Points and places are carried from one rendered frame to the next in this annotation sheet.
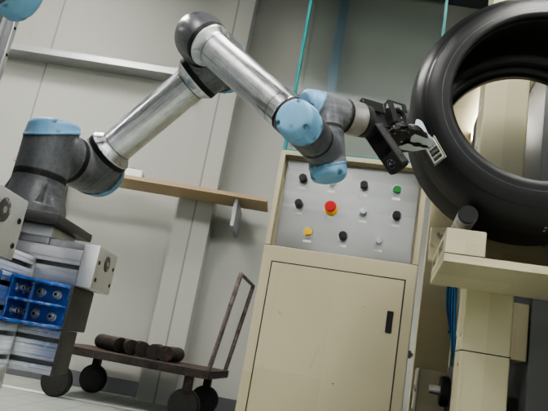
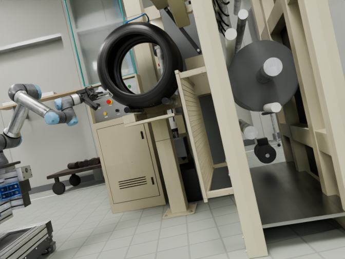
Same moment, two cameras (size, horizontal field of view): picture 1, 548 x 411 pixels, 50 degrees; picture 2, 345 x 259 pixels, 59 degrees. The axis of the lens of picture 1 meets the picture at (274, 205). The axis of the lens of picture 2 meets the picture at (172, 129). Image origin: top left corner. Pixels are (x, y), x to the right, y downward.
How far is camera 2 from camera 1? 1.11 m
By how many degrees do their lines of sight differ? 15
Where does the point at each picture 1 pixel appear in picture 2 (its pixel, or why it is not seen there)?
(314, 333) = (119, 148)
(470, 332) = (156, 135)
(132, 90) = (32, 53)
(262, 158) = not seen: hidden behind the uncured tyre
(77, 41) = not seen: outside the picture
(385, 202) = not seen: hidden behind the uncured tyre
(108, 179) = (16, 142)
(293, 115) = (48, 118)
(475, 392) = (163, 153)
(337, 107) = (66, 102)
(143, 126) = (17, 123)
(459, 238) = (126, 118)
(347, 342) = (131, 147)
